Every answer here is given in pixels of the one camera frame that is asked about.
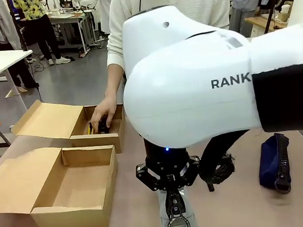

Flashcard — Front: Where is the black stand pole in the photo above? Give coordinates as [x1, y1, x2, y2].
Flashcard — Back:
[262, 0, 283, 34]

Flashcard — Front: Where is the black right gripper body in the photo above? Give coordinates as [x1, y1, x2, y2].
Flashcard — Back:
[142, 137, 192, 183]

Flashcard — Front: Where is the person's white knit sweater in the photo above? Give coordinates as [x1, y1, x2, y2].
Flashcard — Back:
[102, 0, 235, 70]

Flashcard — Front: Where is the small cardboard box with lid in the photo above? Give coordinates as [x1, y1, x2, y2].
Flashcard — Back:
[9, 94, 128, 161]

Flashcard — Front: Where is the black tripod pole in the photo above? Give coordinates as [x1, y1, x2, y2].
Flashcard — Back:
[5, 0, 42, 103]

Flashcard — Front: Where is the gray Campus pencil case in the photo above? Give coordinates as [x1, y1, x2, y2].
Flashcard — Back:
[156, 186, 200, 227]

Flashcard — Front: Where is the black cable bundle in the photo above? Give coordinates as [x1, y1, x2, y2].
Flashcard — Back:
[195, 129, 253, 193]

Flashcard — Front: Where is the white cylinder object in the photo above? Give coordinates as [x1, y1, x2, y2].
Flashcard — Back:
[280, 4, 292, 21]

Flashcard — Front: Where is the gray metal workbench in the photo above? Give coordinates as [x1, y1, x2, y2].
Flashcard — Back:
[42, 3, 100, 56]

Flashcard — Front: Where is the bystander in yellow floral shirt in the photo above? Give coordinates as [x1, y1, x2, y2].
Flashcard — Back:
[12, 0, 72, 68]

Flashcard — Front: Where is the person's right hand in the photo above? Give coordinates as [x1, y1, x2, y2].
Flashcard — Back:
[89, 96, 119, 130]

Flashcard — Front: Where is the white table with slanted leg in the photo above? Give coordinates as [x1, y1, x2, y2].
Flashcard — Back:
[0, 49, 37, 118]

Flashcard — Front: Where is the small black item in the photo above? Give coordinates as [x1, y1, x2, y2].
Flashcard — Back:
[97, 117, 111, 134]

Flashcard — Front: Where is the wooden top table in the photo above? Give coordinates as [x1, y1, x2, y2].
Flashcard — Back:
[244, 12, 291, 36]

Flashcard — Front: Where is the navy zipper pencil case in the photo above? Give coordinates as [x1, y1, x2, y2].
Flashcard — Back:
[256, 133, 293, 195]

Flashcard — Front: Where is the person's right forearm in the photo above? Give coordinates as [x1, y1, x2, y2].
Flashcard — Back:
[102, 63, 127, 101]

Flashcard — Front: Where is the large open cardboard box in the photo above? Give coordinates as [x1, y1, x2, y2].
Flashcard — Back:
[0, 143, 122, 227]

